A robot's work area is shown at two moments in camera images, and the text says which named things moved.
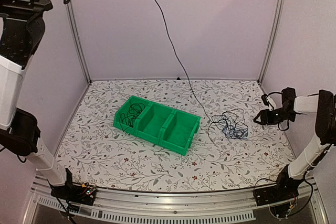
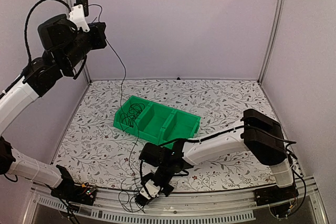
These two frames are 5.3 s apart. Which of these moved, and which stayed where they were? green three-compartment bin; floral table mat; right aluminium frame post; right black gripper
Moved: right black gripper
Stayed: green three-compartment bin; floral table mat; right aluminium frame post
